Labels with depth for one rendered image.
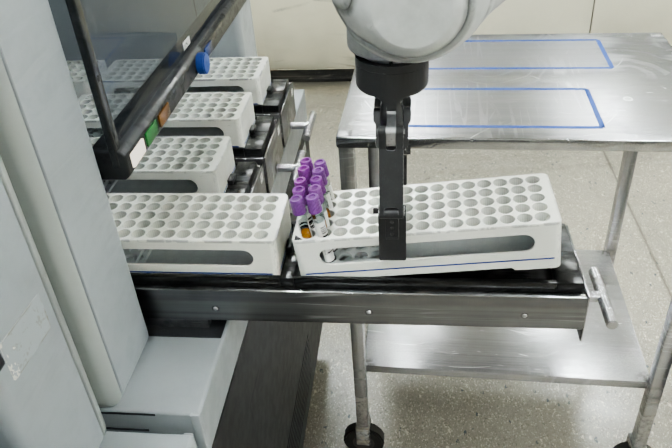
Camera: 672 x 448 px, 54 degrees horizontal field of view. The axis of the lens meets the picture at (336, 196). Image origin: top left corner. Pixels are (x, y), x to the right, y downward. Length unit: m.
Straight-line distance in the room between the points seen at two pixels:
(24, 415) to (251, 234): 0.31
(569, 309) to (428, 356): 0.66
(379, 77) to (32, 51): 0.31
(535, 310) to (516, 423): 0.91
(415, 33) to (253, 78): 0.77
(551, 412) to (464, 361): 0.37
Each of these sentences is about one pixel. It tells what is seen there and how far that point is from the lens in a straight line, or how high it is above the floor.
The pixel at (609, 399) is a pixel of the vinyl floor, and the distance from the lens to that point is 1.79.
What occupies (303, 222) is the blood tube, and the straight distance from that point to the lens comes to 0.74.
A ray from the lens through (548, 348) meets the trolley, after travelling 1.47.
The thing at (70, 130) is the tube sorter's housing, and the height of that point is 1.04.
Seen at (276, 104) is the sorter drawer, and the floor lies 0.82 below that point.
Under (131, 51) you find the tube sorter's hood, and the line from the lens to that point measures 0.78.
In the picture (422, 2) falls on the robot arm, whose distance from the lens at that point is 0.42.
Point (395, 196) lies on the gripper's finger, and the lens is 0.67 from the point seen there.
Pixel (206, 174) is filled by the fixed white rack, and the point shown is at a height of 0.86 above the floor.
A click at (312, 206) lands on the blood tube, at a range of 0.73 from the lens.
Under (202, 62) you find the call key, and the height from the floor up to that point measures 0.99.
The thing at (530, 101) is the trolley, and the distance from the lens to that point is 1.17.
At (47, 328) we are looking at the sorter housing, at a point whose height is 0.92.
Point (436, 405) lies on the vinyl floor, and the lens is 1.70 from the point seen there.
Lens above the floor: 1.32
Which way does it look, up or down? 34 degrees down
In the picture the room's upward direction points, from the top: 4 degrees counter-clockwise
